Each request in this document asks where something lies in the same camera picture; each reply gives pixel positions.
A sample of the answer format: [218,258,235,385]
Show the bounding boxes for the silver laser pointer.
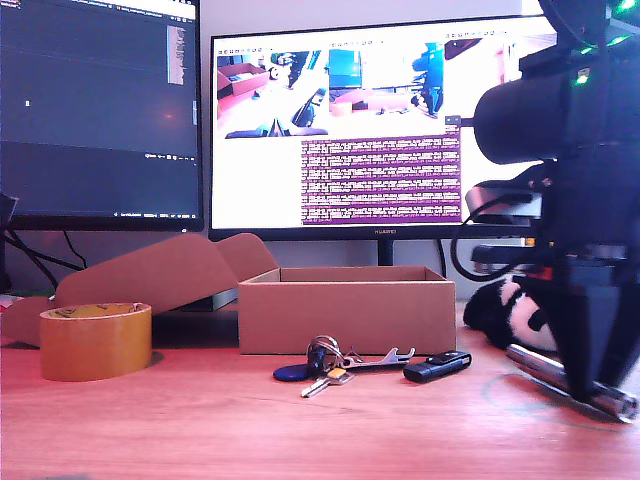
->
[504,343,640,425]

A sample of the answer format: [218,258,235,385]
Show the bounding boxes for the open brown cardboard box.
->
[0,232,457,357]

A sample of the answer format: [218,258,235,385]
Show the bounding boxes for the black and white panda plush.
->
[462,276,559,354]

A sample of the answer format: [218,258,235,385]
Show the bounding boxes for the black USB stick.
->
[402,350,473,385]

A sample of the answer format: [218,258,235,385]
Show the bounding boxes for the silver bottle opener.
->
[342,346,416,372]

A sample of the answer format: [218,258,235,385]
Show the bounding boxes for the silver key with yellow head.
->
[300,367,355,399]

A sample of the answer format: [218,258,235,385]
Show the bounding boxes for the black key tag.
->
[305,348,327,377]

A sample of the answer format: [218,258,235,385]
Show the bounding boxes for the bright screen Huawei monitor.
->
[207,14,559,267]

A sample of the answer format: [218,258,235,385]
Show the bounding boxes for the blue oval key fob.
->
[272,363,311,384]

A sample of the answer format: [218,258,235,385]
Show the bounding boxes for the grey monitor base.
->
[152,287,241,321]

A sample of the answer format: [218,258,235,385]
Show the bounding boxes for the brown packing tape roll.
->
[38,301,154,383]

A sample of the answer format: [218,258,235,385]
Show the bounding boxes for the dark screen computer monitor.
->
[0,0,205,234]

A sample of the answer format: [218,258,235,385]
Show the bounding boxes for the black camera cable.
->
[449,192,536,282]

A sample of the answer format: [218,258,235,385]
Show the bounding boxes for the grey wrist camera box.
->
[464,180,544,222]

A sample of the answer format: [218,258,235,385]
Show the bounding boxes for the silver key ring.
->
[307,334,347,366]

